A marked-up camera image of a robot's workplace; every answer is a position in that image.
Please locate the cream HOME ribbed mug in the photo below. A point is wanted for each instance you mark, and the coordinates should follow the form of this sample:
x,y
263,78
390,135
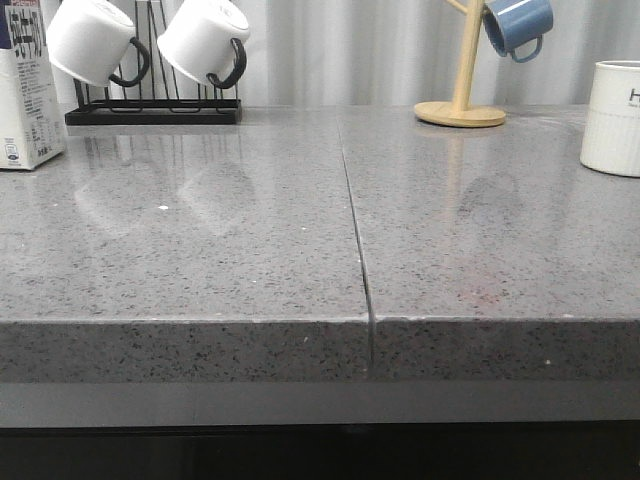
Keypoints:
x,y
611,138

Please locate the blue white milk carton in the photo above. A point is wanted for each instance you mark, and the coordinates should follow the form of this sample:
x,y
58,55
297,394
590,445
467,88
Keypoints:
x,y
32,127

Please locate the wooden mug tree stand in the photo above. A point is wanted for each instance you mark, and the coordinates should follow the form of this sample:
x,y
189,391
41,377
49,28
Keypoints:
x,y
459,112

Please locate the blue enamel mug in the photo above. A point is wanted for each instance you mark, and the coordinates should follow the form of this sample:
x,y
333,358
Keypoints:
x,y
517,27

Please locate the white mug black handle right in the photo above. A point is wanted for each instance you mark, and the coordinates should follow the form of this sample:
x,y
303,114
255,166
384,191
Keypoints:
x,y
205,41

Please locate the white mug black handle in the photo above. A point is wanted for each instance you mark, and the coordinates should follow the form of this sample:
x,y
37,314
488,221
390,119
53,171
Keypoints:
x,y
88,40
205,41

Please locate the black wire mug rack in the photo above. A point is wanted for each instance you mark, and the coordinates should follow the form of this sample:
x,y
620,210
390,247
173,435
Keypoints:
x,y
164,96

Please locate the white mug black handle left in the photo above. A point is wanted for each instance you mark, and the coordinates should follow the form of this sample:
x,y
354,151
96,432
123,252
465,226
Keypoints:
x,y
88,40

